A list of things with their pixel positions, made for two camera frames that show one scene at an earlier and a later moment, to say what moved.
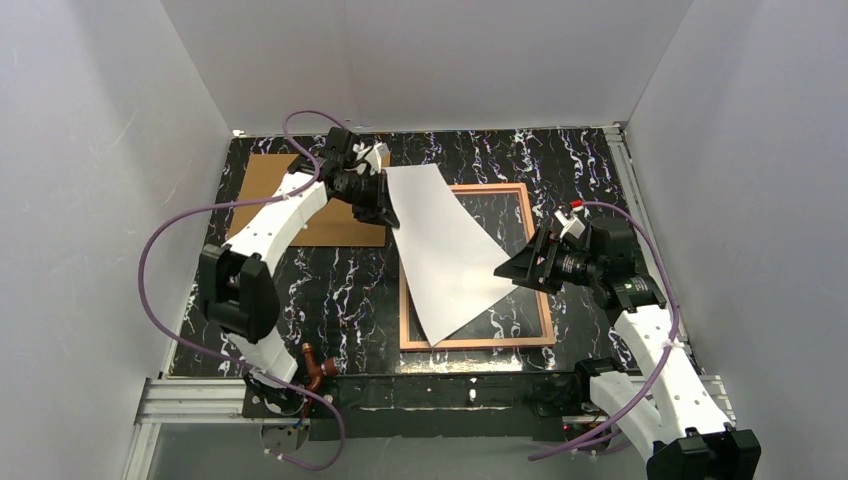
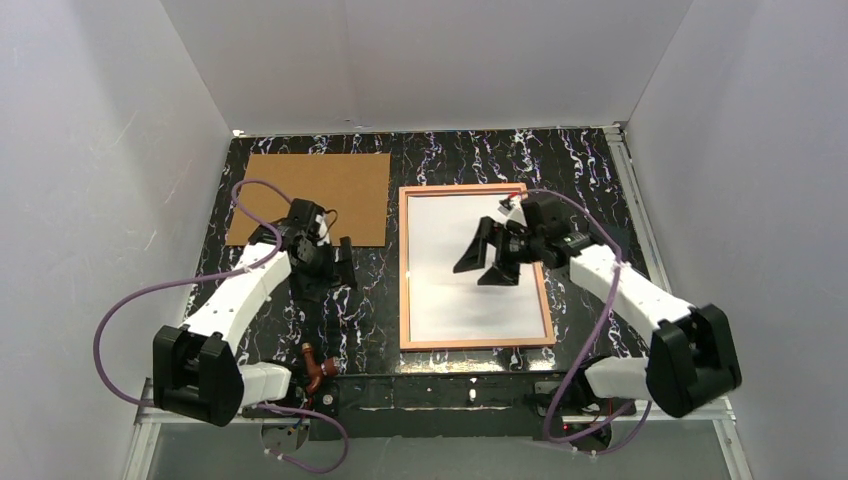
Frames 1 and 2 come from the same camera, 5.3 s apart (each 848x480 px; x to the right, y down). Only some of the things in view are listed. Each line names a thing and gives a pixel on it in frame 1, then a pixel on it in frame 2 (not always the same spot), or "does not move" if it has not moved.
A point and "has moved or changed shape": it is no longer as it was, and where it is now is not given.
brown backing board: [262, 175] does not move
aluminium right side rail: [617, 137] does not move
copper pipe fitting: [314, 372] does not move
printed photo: [449, 263] has moved or changed shape
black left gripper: [370, 198] to [327, 273]
